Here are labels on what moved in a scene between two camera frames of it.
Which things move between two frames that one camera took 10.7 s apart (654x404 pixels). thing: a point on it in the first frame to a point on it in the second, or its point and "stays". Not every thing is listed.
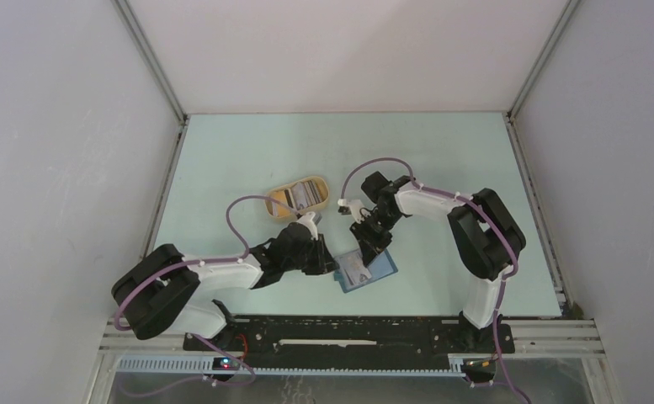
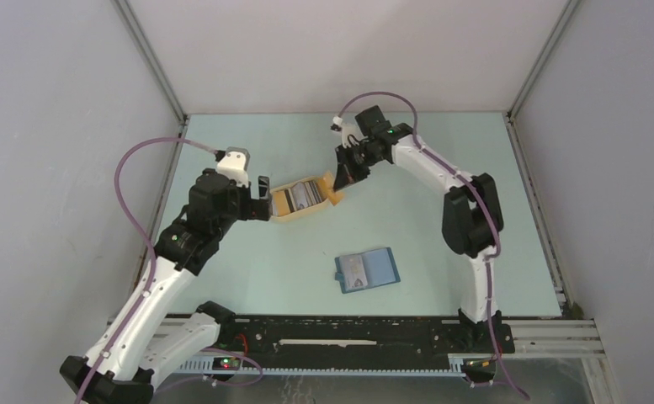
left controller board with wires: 228,363 stays
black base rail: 344,342 stays
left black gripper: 324,263 to 257,209
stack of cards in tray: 299,196 stays
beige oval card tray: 305,196 stays
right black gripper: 371,245 to 348,172
